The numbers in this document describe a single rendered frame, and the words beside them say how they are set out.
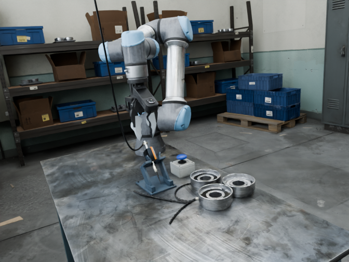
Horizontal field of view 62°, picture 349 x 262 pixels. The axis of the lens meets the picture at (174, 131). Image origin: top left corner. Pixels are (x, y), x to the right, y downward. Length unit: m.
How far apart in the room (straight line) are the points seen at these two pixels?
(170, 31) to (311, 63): 4.05
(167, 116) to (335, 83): 3.42
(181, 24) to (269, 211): 0.90
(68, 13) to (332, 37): 3.66
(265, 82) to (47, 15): 3.31
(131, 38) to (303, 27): 4.57
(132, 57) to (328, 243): 0.75
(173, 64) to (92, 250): 0.88
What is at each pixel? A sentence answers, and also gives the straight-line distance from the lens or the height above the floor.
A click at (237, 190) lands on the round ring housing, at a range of 0.95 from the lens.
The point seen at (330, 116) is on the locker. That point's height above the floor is 0.22.
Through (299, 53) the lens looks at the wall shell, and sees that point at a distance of 5.41.
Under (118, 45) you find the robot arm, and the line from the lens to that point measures 1.13.
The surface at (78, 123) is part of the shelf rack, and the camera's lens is 4.26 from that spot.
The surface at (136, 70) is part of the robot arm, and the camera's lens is 0.98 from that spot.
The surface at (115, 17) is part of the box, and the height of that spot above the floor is 1.79.
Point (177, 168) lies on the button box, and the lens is 1.11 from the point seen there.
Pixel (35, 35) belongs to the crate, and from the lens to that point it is 4.26.
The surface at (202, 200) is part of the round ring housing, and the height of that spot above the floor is 0.83.
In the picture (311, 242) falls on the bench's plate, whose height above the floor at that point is 0.80.
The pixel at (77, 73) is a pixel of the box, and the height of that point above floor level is 1.10.
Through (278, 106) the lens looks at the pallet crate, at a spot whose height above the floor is 0.36.
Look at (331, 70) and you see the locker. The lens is 4.50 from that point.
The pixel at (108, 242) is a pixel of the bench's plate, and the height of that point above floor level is 0.80.
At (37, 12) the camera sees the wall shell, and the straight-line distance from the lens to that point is 4.80.
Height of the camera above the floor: 1.26
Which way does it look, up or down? 15 degrees down
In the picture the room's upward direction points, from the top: 5 degrees counter-clockwise
